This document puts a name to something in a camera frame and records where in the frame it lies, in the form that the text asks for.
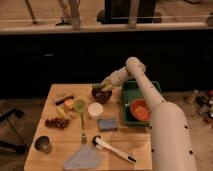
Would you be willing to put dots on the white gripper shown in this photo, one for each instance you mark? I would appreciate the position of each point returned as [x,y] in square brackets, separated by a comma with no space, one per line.
[106,85]

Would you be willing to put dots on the green pepper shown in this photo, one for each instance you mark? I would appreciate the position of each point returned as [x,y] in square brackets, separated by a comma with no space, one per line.
[98,86]

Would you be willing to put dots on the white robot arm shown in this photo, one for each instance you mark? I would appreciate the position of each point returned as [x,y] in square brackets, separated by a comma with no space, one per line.
[169,131]

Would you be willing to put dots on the dark purple bowl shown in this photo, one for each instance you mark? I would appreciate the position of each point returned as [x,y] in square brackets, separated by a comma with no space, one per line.
[101,96]

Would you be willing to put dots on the orange bowl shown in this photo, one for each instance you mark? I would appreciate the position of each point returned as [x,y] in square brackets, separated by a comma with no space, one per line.
[139,110]

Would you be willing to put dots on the green plastic tray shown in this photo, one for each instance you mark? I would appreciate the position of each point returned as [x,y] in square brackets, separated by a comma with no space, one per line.
[130,92]

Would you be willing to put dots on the white round container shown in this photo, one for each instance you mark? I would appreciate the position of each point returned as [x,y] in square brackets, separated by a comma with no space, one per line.
[95,110]

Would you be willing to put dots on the blue sponge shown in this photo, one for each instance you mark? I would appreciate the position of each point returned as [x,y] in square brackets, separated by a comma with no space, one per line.
[107,124]

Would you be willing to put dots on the orange yellow toy fruit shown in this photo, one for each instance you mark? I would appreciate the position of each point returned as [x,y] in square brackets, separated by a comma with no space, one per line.
[68,103]

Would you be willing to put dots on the dark sausage toy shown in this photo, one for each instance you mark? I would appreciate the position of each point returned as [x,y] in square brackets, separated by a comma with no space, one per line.
[61,100]

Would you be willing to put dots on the yellow corn toy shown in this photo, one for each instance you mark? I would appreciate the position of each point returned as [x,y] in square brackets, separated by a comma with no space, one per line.
[62,113]

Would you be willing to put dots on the bunch of dark grapes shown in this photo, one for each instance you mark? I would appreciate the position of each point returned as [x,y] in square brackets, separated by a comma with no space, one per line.
[57,122]

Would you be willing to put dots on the grey cloth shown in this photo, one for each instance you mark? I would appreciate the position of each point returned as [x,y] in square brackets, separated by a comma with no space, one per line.
[86,157]

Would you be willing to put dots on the metal cup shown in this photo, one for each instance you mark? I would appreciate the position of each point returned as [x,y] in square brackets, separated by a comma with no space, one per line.
[43,144]

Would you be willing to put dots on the white handled dish brush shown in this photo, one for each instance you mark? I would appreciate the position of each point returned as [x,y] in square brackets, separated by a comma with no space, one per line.
[97,140]

